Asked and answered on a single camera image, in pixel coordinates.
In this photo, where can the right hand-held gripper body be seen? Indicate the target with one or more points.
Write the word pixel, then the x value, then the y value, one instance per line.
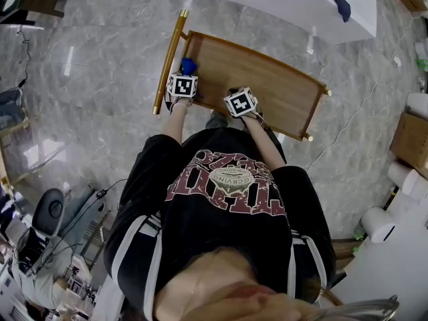
pixel 240 102

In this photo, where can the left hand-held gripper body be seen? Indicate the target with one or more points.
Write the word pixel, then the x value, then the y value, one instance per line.
pixel 182 85

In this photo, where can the blue cloth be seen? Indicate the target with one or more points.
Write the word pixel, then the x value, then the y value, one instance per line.
pixel 189 65

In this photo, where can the wooden serving cart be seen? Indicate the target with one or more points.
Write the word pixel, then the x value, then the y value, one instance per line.
pixel 267 79

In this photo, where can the person's right forearm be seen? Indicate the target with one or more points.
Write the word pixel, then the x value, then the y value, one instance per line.
pixel 264 142

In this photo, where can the person's left forearm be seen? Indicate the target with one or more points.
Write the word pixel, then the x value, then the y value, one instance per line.
pixel 175 125

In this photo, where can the white counter with holes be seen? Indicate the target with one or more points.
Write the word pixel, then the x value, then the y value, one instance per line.
pixel 267 2

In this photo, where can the dark blue rag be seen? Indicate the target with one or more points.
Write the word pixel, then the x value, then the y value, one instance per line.
pixel 342 7

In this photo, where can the person's black printed t-shirt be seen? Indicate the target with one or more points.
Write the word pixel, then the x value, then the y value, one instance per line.
pixel 217 246

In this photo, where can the white crumpled paper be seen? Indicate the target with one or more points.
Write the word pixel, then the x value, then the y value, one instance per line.
pixel 397 61

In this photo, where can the large cardboard box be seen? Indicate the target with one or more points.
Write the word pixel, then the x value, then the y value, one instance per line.
pixel 411 142

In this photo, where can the white toilet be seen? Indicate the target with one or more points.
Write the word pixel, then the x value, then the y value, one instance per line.
pixel 378 226
pixel 418 102
pixel 406 179
pixel 422 49

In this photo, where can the green plant sprig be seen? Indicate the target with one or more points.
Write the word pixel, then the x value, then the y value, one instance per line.
pixel 360 235
pixel 422 65

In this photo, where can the brown wooden bench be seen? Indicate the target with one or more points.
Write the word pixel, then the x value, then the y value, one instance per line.
pixel 344 249

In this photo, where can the black office chair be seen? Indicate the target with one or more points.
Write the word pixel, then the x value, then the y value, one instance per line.
pixel 48 209

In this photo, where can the person's neck and chin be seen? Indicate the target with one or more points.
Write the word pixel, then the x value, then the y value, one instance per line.
pixel 227 293

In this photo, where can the light wooden table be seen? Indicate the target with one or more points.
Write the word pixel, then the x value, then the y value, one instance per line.
pixel 3 166

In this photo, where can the metal glasses frame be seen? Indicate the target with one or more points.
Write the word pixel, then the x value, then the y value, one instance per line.
pixel 368 309

